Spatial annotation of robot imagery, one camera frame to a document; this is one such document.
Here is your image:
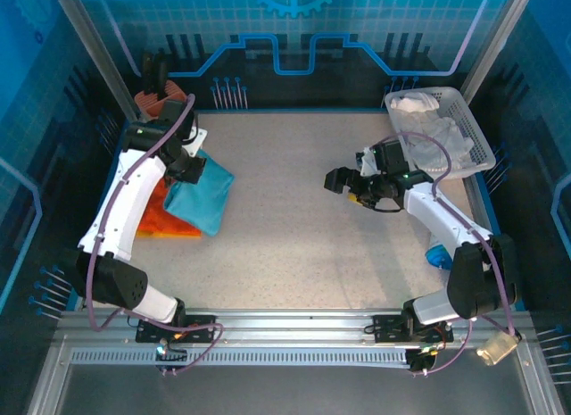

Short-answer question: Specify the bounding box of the teal t-shirt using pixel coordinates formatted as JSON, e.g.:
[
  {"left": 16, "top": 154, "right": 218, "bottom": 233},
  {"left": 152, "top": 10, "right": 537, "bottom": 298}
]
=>
[{"left": 163, "top": 149, "right": 236, "bottom": 237}]

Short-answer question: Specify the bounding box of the white knife block pink top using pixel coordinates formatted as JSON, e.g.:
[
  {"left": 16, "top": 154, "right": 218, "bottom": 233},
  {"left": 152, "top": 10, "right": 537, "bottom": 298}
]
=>
[{"left": 134, "top": 79, "right": 188, "bottom": 121}]

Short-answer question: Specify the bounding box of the folded orange t-shirt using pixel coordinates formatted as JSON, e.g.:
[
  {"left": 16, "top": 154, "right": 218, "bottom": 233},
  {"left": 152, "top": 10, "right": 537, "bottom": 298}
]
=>
[{"left": 136, "top": 180, "right": 202, "bottom": 237}]

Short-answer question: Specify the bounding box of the small blue white object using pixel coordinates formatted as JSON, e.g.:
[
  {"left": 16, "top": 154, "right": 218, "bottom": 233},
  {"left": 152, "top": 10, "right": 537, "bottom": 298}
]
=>
[{"left": 423, "top": 236, "right": 451, "bottom": 271}]

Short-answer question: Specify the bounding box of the white crumpled t-shirt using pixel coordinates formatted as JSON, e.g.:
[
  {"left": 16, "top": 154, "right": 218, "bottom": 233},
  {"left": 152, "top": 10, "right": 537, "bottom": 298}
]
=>
[
  {"left": 390, "top": 91, "right": 441, "bottom": 115},
  {"left": 399, "top": 111, "right": 475, "bottom": 173}
]

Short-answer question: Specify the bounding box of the white plastic basket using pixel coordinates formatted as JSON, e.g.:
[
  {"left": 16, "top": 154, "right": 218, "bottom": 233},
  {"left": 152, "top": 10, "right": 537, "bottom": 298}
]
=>
[{"left": 384, "top": 87, "right": 497, "bottom": 182}]

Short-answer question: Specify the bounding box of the clear plastic box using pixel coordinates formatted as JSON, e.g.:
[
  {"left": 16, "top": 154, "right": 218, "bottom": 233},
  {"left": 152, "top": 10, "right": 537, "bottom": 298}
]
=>
[{"left": 476, "top": 334, "right": 521, "bottom": 367}]

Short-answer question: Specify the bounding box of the white left camera mount plate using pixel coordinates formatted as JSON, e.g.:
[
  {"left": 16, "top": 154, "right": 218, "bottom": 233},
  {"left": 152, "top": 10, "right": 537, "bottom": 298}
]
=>
[{"left": 185, "top": 128, "right": 210, "bottom": 157}]

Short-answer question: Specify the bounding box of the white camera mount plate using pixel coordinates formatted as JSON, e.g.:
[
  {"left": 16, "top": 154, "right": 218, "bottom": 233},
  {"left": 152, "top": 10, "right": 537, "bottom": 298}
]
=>
[
  {"left": 185, "top": 128, "right": 210, "bottom": 157},
  {"left": 355, "top": 146, "right": 380, "bottom": 178}
]

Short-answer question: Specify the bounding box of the white right camera mount plate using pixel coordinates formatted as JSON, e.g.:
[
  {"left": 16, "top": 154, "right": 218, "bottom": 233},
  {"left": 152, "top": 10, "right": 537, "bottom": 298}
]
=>
[{"left": 355, "top": 146, "right": 380, "bottom": 178}]

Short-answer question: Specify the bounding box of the black handle knife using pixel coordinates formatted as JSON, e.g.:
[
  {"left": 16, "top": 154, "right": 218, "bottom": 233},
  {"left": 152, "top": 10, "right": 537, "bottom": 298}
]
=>
[
  {"left": 142, "top": 52, "right": 155, "bottom": 95},
  {"left": 153, "top": 53, "right": 169, "bottom": 99}
]

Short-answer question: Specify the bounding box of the aluminium frame post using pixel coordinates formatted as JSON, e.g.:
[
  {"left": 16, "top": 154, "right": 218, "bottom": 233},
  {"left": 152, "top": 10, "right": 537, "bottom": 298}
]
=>
[
  {"left": 459, "top": 0, "right": 536, "bottom": 104},
  {"left": 47, "top": 0, "right": 145, "bottom": 124}
]

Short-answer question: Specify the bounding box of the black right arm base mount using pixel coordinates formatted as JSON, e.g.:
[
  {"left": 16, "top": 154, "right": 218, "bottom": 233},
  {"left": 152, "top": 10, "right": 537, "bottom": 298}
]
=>
[{"left": 372, "top": 314, "right": 454, "bottom": 344}]

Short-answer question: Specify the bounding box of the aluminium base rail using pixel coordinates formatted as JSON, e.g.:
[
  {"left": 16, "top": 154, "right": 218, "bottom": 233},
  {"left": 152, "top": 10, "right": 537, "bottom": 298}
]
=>
[{"left": 57, "top": 307, "right": 532, "bottom": 367}]

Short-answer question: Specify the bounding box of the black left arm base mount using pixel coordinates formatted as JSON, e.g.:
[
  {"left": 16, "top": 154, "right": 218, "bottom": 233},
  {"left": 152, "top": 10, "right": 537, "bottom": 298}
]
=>
[{"left": 136, "top": 314, "right": 218, "bottom": 344}]

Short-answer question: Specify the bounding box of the grey slotted cable duct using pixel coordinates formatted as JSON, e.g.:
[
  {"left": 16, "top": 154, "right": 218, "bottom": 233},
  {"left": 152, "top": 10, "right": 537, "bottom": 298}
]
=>
[{"left": 70, "top": 350, "right": 410, "bottom": 367}]

